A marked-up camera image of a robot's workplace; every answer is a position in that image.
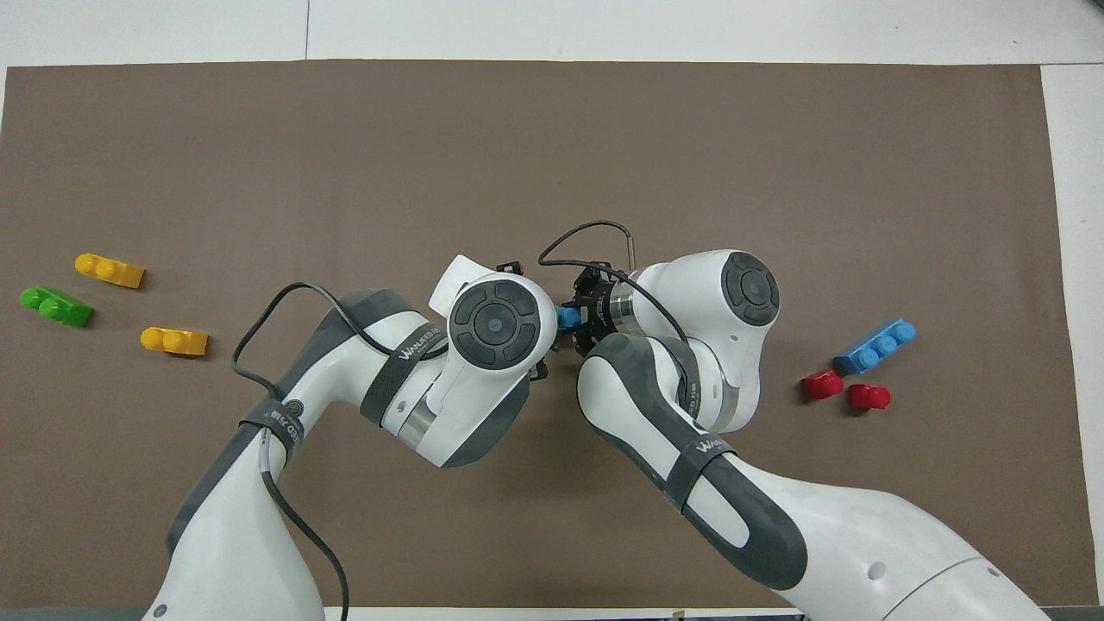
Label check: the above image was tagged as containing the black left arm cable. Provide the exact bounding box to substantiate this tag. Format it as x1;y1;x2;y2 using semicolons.
230;281;449;621

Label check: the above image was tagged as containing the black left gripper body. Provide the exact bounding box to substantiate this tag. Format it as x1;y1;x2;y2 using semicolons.
495;258;551;382

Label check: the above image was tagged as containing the green two-stud block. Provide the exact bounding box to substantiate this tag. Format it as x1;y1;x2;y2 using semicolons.
20;286;95;329

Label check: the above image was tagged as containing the brown table mat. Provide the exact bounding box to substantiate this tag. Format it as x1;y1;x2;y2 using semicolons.
0;59;1101;610

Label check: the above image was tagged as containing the yellow two-stud block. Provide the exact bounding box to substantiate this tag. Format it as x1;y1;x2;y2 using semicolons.
74;252;146;290
140;326;210;358

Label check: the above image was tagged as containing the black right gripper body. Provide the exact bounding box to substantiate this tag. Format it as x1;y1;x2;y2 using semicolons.
573;265;618;358

